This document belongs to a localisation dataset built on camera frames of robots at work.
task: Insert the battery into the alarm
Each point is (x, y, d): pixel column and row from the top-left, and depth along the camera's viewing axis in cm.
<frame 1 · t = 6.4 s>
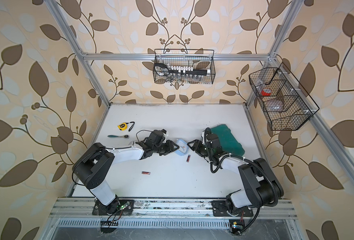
left hand: (176, 146, 88), fingers open
right hand: (189, 145, 89), fingers open
light blue alarm clock: (183, 148, 94), point 4 cm above the table
red battery near clock: (188, 158, 93), on the table
yellow tape measure: (123, 126, 107), point 2 cm above the table
green plastic case: (228, 142, 99), point 3 cm above the table
teal handled ratchet tool: (126, 136, 103), on the table

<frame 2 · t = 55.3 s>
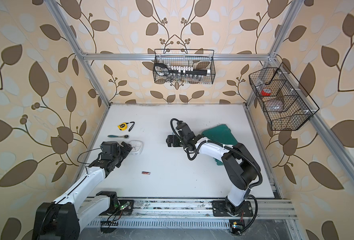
left hand: (125, 148, 87), fingers open
right hand: (172, 140, 91), fingers open
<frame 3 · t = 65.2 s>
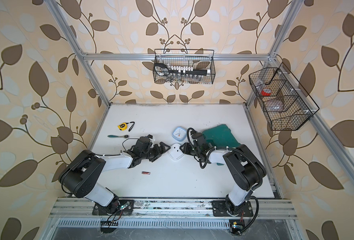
left hand: (164, 149, 89), fingers open
right hand: (181, 148, 93), fingers open
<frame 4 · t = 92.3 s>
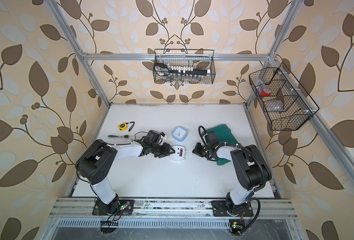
left hand: (171, 151, 91), fingers open
right hand: (192, 151, 94), fingers closed
